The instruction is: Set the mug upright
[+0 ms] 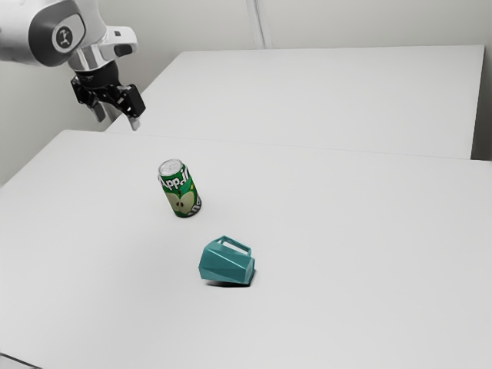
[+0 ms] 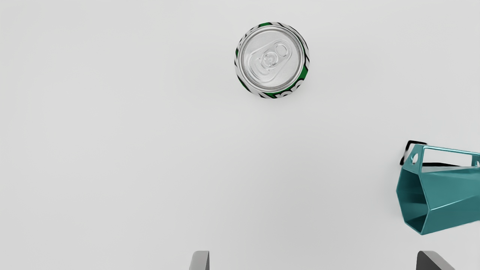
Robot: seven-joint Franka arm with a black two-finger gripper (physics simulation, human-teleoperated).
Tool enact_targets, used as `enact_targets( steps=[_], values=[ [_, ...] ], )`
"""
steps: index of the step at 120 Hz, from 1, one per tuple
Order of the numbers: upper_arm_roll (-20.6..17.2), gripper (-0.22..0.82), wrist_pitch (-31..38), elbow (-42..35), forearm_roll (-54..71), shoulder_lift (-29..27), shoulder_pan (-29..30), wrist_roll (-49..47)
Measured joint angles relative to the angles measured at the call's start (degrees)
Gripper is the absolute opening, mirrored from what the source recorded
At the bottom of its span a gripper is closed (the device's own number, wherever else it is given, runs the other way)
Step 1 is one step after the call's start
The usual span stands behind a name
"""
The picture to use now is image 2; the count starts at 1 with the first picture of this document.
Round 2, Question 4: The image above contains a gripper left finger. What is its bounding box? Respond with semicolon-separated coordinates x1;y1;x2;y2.
189;250;210;270

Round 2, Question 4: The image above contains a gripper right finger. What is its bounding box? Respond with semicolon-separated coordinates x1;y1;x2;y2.
416;250;456;270

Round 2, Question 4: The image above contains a green and white drink can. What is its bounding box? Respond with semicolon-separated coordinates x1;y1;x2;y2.
234;22;310;99

